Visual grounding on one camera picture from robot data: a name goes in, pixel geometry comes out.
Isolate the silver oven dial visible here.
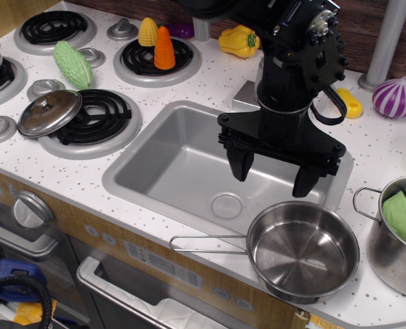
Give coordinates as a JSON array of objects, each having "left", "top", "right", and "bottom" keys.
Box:
[{"left": 12, "top": 190, "right": 55, "bottom": 229}]

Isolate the steel pot lid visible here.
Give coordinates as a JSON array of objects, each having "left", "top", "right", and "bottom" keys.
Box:
[{"left": 18, "top": 90, "right": 82, "bottom": 138}]

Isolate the grey stove knob middle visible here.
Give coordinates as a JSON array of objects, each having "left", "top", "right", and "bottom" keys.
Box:
[{"left": 79, "top": 47, "right": 106, "bottom": 69}]

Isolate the back left burner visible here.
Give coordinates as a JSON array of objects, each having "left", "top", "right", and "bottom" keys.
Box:
[{"left": 14, "top": 10, "right": 97, "bottom": 56}]

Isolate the grey stove knob top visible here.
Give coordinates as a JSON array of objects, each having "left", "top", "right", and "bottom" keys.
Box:
[{"left": 106, "top": 19, "right": 139, "bottom": 41}]

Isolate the front left burner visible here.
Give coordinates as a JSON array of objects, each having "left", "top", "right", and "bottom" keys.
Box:
[{"left": 0, "top": 57, "right": 27, "bottom": 105}]

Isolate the small yellow toy piece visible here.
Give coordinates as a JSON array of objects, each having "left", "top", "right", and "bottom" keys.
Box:
[{"left": 336, "top": 88, "right": 363, "bottom": 119}]

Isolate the green toy bitter gourd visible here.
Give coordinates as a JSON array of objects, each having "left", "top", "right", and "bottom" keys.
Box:
[{"left": 53, "top": 40, "right": 93, "bottom": 90}]

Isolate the yellow toy corn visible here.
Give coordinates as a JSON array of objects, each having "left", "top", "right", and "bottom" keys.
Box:
[{"left": 138, "top": 17, "right": 158, "bottom": 47}]

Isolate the steel pot with handle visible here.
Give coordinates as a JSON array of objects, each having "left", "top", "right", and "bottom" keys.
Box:
[{"left": 353, "top": 176, "right": 406, "bottom": 295}]

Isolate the dishwasher door with handle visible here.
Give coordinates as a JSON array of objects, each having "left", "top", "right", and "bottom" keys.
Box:
[{"left": 75, "top": 236, "right": 293, "bottom": 329}]

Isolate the grey pole at right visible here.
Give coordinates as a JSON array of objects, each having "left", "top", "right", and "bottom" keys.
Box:
[{"left": 358, "top": 0, "right": 406, "bottom": 93}]

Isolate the burner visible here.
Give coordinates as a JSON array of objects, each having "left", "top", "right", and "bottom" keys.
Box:
[
  {"left": 113, "top": 37, "right": 202, "bottom": 88},
  {"left": 14, "top": 10, "right": 97, "bottom": 56},
  {"left": 0, "top": 57, "right": 27, "bottom": 105},
  {"left": 38, "top": 89, "right": 142, "bottom": 160}
]

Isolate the grey toy sink basin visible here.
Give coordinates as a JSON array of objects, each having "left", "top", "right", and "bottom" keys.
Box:
[{"left": 101, "top": 99, "right": 355, "bottom": 237}]

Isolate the orange toy carrot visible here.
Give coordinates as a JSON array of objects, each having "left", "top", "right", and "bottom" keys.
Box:
[{"left": 154, "top": 26, "right": 176, "bottom": 71}]

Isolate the small steel saucepan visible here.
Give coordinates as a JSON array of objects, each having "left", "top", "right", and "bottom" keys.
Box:
[{"left": 169, "top": 201, "right": 360, "bottom": 304}]

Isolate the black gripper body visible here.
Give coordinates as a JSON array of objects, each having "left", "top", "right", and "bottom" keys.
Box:
[{"left": 217, "top": 108, "right": 346, "bottom": 176}]

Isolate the black cable loop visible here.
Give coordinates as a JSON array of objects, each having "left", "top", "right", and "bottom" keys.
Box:
[{"left": 309, "top": 85, "right": 348, "bottom": 125}]

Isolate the grey faucet post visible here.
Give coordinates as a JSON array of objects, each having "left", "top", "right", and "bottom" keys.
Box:
[{"left": 193, "top": 17, "right": 211, "bottom": 41}]

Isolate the purple toy eggplant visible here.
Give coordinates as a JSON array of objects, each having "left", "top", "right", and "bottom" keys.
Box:
[{"left": 158, "top": 22, "right": 195, "bottom": 39}]

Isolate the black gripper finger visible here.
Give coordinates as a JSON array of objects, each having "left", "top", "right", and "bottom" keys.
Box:
[
  {"left": 292, "top": 167, "right": 322, "bottom": 197},
  {"left": 226, "top": 145, "right": 254, "bottom": 182}
]

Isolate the front right burner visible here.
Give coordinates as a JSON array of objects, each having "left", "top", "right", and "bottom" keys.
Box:
[{"left": 38, "top": 89, "right": 142, "bottom": 160}]

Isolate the grey stove knob lower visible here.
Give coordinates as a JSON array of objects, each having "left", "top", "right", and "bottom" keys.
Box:
[{"left": 27, "top": 79, "right": 65, "bottom": 101}]

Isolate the back right burner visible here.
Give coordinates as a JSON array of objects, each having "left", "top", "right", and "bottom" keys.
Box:
[{"left": 113, "top": 37, "right": 202, "bottom": 88}]

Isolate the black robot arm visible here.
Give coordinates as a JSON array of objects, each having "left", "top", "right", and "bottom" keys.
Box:
[{"left": 180, "top": 1, "right": 348, "bottom": 197}]

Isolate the purple white toy onion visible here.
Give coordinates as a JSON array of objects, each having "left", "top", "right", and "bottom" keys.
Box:
[{"left": 372, "top": 77, "right": 406, "bottom": 119}]

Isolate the yellow toy bell pepper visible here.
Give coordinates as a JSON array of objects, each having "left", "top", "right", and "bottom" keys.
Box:
[{"left": 218, "top": 25, "right": 261, "bottom": 58}]

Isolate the oven door with handle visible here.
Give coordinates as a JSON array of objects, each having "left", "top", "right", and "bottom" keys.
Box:
[{"left": 0, "top": 202, "right": 90, "bottom": 324}]

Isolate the blue object with black hose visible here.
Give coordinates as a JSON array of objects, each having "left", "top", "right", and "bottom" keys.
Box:
[{"left": 0, "top": 258, "right": 52, "bottom": 328}]

